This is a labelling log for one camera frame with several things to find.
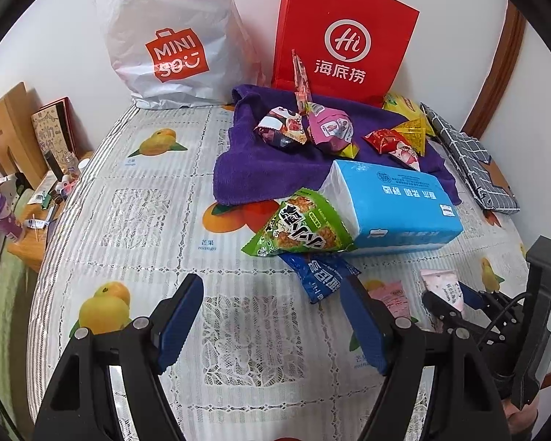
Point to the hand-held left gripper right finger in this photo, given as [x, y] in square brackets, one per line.
[367, 330]

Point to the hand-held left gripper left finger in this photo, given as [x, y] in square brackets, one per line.
[181, 326]

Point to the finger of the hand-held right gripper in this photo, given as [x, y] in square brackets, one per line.
[436, 305]
[470, 297]

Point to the pale pink snack packet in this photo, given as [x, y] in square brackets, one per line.
[443, 285]
[390, 296]

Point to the red strawberry snack packet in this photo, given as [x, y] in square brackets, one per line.
[385, 140]

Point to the pink panda snack packet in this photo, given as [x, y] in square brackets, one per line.
[280, 128]

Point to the pink bear candy stick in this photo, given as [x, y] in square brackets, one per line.
[300, 82]

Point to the person's right hand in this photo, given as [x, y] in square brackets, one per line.
[521, 425]

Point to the blue snack packet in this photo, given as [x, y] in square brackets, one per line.
[321, 275]

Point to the blue tissue pack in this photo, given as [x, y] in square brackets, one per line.
[395, 211]

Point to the green snack packet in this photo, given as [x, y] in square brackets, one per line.
[298, 225]

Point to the grey checked cloth pouch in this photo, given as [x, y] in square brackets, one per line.
[468, 161]

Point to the purple towel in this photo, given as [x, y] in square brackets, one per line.
[243, 165]

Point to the wooden side desk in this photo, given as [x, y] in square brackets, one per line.
[27, 248]

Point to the yellow triangular snack packet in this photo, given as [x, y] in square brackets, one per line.
[415, 131]

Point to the green bedding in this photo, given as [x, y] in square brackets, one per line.
[4, 321]

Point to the white capped jar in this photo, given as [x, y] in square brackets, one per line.
[83, 164]

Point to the pink yellow-edged snack packet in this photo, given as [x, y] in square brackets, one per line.
[330, 128]

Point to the purple bottle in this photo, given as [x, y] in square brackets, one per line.
[4, 218]

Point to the red book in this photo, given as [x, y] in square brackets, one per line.
[70, 119]

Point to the wooden boards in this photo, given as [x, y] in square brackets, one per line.
[13, 124]

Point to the red paper shopping bag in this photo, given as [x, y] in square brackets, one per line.
[385, 32]

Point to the white plastic shopping bag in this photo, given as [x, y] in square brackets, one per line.
[188, 9]

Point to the brown wooden door frame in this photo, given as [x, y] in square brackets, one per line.
[500, 64]

